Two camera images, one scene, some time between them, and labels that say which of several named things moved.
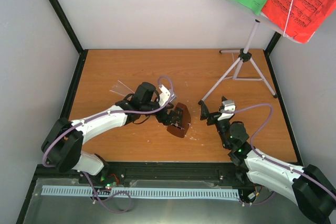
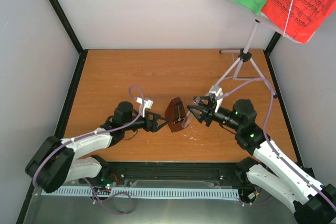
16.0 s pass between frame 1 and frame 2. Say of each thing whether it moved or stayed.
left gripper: moved
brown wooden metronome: moved
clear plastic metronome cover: moved
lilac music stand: stayed
